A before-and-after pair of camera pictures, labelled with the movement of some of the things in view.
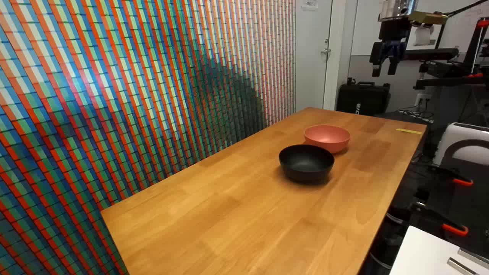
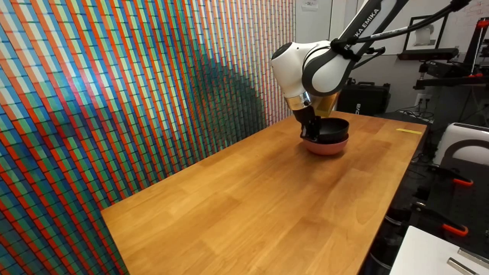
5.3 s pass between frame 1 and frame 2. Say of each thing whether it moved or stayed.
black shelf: stayed
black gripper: moved
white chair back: stayed
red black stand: stayed
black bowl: moved
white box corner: stayed
